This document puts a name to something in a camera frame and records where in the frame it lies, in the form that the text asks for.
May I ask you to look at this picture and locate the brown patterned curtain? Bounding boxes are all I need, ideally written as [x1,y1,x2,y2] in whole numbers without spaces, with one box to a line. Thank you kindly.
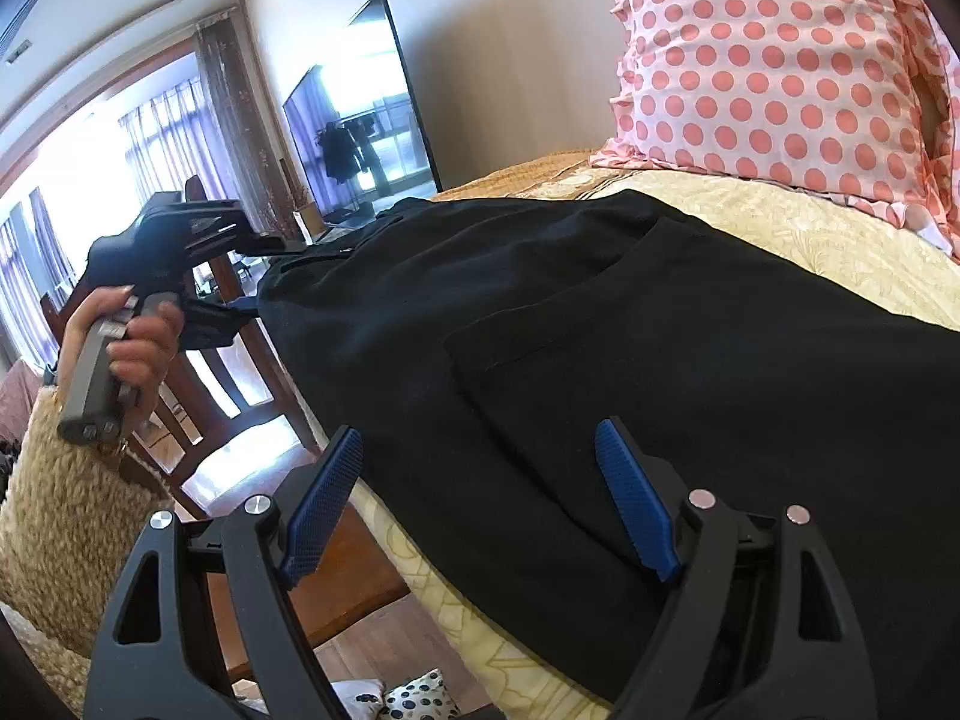
[193,13,280,200]

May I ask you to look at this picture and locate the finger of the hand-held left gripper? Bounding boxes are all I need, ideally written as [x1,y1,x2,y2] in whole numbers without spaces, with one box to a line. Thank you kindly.
[178,295,260,352]
[241,232,310,254]

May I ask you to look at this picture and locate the yellow patterned bedspread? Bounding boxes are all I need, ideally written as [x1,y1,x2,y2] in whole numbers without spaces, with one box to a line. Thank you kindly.
[351,148,960,720]

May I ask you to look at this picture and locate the brown wooden table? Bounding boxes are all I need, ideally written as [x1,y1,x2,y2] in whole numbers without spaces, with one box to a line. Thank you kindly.
[206,514,412,685]

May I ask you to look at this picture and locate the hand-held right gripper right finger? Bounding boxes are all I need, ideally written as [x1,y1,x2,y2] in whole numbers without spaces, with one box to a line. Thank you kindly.
[592,416,875,720]

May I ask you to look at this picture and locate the black flat screen television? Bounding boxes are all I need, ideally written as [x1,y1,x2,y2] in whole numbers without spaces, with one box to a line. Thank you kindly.
[281,0,445,224]

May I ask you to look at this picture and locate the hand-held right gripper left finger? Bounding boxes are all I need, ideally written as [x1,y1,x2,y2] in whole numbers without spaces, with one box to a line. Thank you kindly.
[84,424,365,720]

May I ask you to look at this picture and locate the black pants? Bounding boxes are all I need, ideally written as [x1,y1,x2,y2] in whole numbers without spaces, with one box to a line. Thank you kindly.
[255,191,960,720]

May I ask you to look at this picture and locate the white flower vase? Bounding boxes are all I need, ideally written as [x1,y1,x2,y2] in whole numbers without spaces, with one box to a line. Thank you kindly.
[288,178,314,242]

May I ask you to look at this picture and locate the person's left hand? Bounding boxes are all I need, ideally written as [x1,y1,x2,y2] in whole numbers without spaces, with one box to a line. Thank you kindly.
[62,285,186,412]

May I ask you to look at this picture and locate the pink polka dot pillow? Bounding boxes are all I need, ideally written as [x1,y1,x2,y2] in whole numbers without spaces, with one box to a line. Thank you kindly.
[583,0,960,260]

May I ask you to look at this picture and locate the dark wooden chair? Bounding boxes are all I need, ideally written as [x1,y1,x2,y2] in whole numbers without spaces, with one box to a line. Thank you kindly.
[37,174,325,522]

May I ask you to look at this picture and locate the person's left forearm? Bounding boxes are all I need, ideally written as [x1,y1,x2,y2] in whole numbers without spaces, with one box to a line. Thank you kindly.
[0,382,185,717]

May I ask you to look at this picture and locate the sheer purple curtain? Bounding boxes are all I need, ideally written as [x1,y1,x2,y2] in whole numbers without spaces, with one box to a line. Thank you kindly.
[118,94,226,205]
[0,186,76,365]

